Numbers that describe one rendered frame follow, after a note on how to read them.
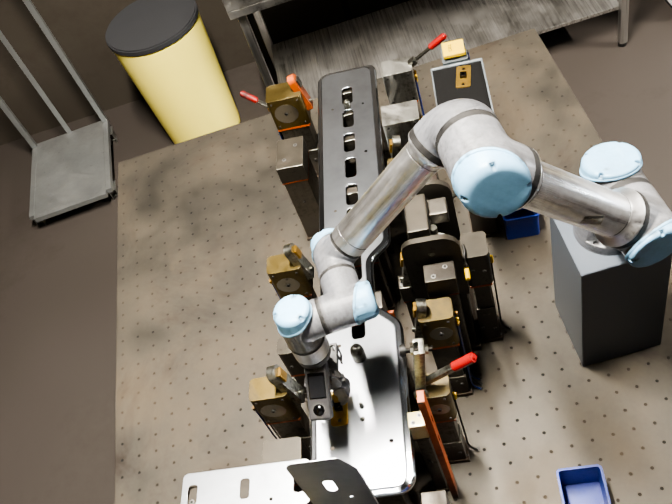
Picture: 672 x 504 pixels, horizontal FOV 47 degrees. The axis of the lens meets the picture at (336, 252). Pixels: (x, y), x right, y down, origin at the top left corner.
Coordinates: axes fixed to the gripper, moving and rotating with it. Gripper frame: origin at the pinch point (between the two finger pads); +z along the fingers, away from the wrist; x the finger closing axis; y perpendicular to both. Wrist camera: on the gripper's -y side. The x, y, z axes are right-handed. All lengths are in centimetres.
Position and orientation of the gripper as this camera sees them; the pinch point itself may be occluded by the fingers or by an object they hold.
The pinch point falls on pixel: (337, 405)
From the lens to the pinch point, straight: 174.3
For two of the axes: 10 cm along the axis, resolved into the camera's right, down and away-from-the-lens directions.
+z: 2.5, 6.0, 7.6
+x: -9.7, 1.8, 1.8
